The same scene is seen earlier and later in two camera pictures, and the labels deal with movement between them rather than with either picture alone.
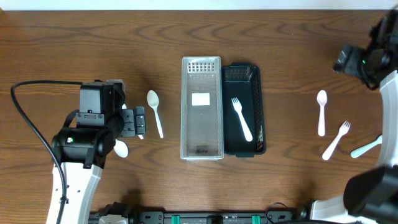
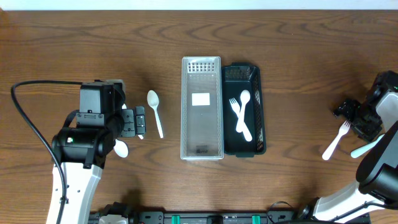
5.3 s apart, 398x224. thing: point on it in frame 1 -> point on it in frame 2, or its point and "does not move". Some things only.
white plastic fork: [237, 107] does not move
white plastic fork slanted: [342, 130] does not move
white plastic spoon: [121, 148] does not move
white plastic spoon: [153, 99] does not move
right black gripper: [351, 65] -> [349, 109]
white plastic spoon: [321, 97] -> [244, 96]
